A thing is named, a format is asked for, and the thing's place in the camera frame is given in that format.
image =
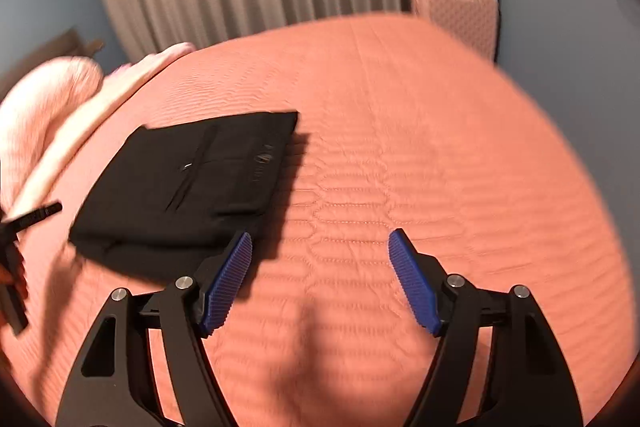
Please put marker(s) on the black pants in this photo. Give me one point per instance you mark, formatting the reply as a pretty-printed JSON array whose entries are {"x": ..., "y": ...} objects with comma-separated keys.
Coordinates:
[{"x": 200, "y": 177}]

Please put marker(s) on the light pink blanket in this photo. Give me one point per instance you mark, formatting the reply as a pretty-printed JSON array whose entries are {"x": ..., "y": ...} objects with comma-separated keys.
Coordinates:
[{"x": 135, "y": 72}]

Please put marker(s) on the pink quilted bedspread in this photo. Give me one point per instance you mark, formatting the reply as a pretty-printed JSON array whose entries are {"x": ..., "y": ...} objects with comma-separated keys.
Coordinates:
[{"x": 400, "y": 132}]

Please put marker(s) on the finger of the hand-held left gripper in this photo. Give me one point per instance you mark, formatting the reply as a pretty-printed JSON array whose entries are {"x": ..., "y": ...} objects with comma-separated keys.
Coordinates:
[{"x": 37, "y": 213}]

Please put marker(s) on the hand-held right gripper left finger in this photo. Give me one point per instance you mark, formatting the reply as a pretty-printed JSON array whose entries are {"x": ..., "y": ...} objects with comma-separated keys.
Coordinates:
[{"x": 227, "y": 282}]

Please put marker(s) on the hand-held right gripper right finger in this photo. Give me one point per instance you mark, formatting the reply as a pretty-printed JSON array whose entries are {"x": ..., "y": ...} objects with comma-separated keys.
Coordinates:
[{"x": 415, "y": 282}]

